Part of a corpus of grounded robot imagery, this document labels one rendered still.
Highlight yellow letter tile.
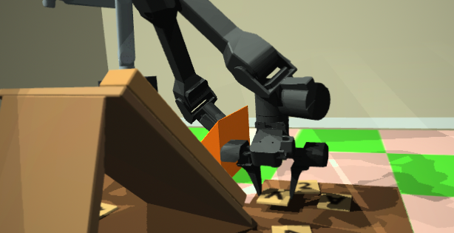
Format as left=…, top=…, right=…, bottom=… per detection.
left=294, top=180, right=320, bottom=194
left=257, top=188, right=290, bottom=206
left=317, top=192, right=352, bottom=212
left=271, top=225, right=312, bottom=233

